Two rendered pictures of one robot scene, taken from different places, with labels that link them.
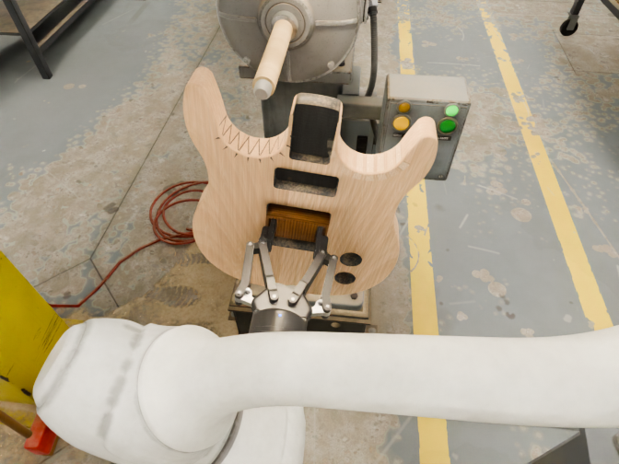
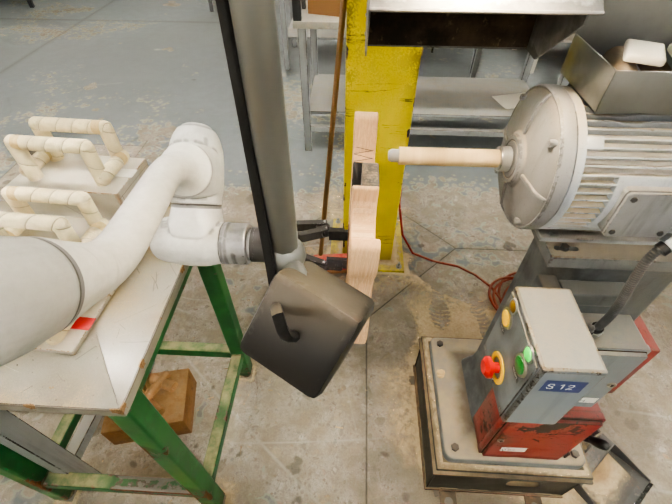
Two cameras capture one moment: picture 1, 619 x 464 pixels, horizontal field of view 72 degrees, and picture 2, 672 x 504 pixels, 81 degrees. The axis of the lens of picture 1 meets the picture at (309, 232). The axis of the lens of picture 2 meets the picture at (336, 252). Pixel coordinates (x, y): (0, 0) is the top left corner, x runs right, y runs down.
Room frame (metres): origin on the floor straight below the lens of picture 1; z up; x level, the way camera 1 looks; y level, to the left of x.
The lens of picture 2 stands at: (0.39, -0.56, 1.65)
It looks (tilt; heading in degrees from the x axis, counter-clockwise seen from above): 46 degrees down; 87
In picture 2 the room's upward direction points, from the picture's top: straight up
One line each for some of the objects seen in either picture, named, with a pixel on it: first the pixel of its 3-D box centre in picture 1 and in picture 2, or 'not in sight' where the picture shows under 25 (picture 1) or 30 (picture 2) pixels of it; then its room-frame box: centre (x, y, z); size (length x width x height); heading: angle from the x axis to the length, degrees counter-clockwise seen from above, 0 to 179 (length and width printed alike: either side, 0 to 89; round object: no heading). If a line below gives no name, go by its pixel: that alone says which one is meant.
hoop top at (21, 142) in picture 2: not in sight; (48, 144); (-0.19, 0.24, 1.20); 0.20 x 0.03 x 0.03; 170
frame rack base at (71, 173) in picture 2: not in sight; (94, 199); (-0.18, 0.27, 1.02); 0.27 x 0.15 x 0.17; 171
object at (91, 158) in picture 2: not in sight; (95, 165); (-0.10, 0.22, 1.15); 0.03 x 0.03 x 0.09
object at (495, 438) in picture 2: not in sight; (534, 417); (0.99, -0.15, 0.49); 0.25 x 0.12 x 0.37; 174
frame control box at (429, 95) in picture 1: (402, 121); (561, 353); (0.83, -0.21, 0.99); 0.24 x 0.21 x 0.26; 174
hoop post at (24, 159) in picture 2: not in sight; (25, 160); (-0.27, 0.25, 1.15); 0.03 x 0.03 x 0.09
